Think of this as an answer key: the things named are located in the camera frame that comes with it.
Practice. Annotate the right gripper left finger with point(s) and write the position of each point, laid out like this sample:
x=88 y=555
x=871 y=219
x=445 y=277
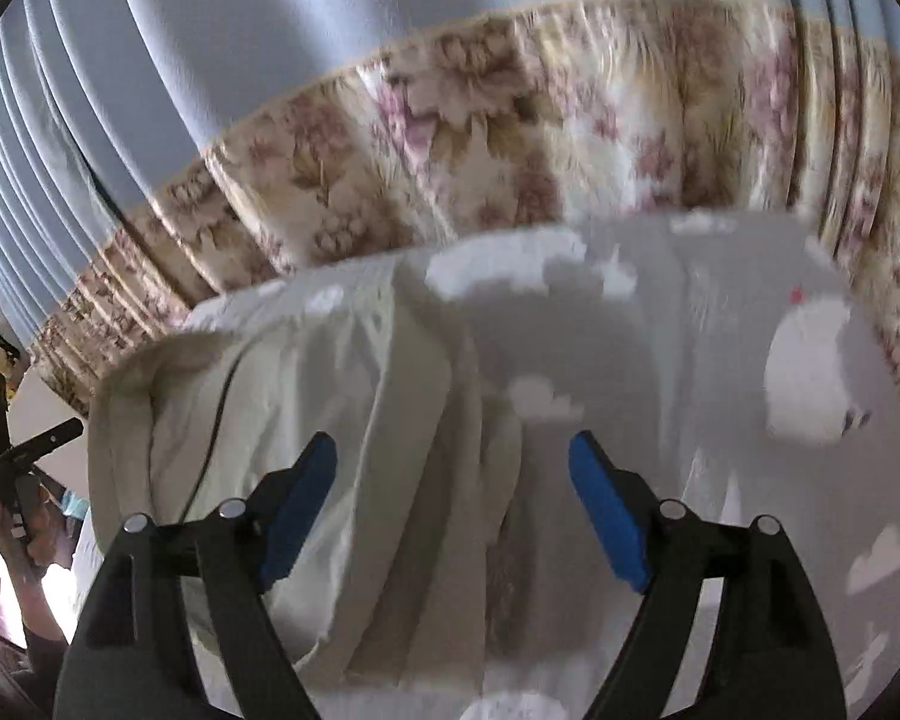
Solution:
x=133 y=654

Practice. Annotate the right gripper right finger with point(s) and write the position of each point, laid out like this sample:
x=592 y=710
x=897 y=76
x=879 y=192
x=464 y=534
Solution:
x=771 y=654

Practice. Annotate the beige hooded jacket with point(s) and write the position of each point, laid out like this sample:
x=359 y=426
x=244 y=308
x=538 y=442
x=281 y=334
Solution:
x=387 y=462

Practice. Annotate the person's left hand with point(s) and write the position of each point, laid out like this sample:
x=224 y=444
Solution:
x=47 y=546

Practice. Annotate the grey polar bear bedsheet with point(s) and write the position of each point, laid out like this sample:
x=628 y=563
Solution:
x=721 y=357

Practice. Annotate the blue floral curtain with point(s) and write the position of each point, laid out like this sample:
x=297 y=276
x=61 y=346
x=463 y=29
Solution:
x=156 y=153

